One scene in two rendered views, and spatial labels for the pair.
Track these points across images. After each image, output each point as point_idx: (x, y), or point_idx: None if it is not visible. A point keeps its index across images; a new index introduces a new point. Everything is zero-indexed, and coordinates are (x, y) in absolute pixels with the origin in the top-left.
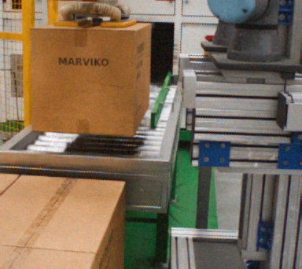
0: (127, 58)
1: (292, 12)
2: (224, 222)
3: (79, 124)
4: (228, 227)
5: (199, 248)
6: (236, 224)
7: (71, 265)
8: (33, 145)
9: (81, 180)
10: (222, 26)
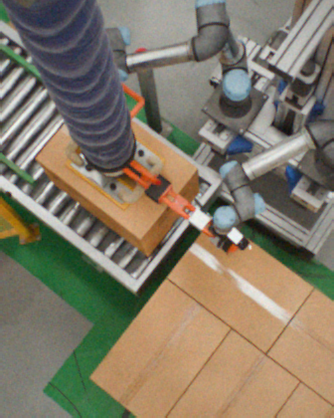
0: (194, 180)
1: (323, 110)
2: (126, 83)
3: (172, 224)
4: (138, 88)
5: (219, 168)
6: (136, 78)
7: (322, 306)
8: (94, 240)
9: (199, 242)
10: (237, 109)
